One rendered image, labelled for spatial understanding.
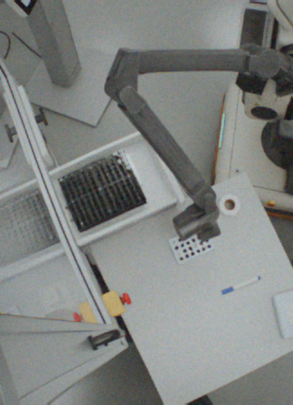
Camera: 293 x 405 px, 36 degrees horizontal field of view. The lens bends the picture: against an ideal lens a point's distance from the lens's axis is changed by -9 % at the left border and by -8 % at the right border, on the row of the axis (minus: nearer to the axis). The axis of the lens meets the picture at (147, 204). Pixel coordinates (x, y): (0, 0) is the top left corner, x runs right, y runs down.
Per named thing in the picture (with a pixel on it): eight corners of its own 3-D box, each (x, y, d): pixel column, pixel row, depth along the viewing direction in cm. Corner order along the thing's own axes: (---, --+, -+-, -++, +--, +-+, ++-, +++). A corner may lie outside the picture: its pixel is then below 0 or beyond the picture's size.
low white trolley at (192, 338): (219, 221, 232) (245, 170, 159) (269, 331, 217) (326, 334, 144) (109, 270, 227) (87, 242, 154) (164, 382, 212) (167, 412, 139)
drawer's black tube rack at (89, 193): (124, 155, 153) (122, 148, 147) (146, 205, 149) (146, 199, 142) (61, 184, 151) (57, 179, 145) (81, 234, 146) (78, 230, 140)
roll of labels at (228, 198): (232, 221, 154) (234, 219, 151) (214, 211, 155) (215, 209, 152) (241, 203, 156) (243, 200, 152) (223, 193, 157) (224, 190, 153)
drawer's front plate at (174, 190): (145, 132, 157) (144, 118, 146) (184, 210, 150) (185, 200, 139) (139, 134, 157) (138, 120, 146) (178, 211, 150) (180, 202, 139)
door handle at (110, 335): (123, 325, 89) (115, 324, 70) (128, 336, 88) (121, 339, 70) (100, 334, 88) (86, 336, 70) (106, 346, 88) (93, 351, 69)
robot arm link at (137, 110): (133, 80, 100) (118, 72, 109) (113, 97, 100) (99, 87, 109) (223, 202, 125) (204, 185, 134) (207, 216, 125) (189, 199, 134)
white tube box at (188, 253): (203, 227, 154) (204, 224, 151) (213, 249, 152) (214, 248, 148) (167, 242, 153) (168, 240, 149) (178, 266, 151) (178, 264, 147)
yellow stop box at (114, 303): (118, 290, 142) (117, 288, 135) (128, 311, 140) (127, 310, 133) (103, 296, 141) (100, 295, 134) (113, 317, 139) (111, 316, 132)
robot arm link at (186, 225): (213, 193, 123) (198, 179, 130) (175, 214, 122) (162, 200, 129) (224, 227, 130) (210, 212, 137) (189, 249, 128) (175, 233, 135)
